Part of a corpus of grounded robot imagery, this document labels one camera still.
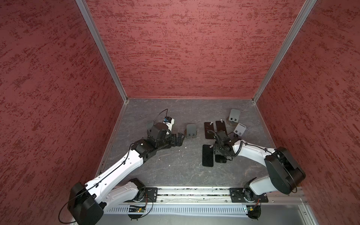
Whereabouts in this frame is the aluminium front rail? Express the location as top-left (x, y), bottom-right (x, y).
top-left (154, 186), bottom-right (308, 205)

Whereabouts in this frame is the silver-backed phone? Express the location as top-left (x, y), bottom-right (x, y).
top-left (202, 145), bottom-right (214, 167)

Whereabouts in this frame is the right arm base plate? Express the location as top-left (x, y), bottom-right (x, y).
top-left (229, 187), bottom-right (269, 203)

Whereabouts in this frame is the black round phone stand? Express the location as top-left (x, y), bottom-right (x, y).
top-left (185, 124), bottom-right (197, 138)

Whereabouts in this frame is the left aluminium corner post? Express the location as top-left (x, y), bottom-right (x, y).
top-left (76, 0), bottom-right (128, 104)

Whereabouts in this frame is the aluminium corner post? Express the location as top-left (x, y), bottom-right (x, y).
top-left (252, 0), bottom-right (317, 105)
top-left (76, 0), bottom-right (128, 104)

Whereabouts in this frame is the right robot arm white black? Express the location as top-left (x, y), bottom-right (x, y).
top-left (207, 130), bottom-right (306, 203)

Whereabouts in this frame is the white slotted cable duct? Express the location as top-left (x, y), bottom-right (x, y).
top-left (105, 204), bottom-right (248, 217)

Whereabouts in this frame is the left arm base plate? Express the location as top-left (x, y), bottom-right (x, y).
top-left (133, 187), bottom-right (158, 203)

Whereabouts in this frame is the light green phone with sticker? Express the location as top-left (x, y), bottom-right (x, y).
top-left (215, 121), bottom-right (227, 135)

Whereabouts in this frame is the purple phone stand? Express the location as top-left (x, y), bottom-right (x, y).
top-left (233, 123), bottom-right (247, 137)

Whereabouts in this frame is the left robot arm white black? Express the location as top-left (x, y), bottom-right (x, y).
top-left (65, 131), bottom-right (185, 225)

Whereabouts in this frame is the right aluminium corner post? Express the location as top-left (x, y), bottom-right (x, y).
top-left (252, 0), bottom-right (317, 105)

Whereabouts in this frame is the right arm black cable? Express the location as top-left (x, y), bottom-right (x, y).
top-left (206, 130), bottom-right (298, 195)

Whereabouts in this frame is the far left phone stand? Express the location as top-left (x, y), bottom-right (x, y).
top-left (146, 121), bottom-right (154, 132)

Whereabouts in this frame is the wooden base grey phone stand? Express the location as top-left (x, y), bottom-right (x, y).
top-left (226, 109), bottom-right (241, 126)

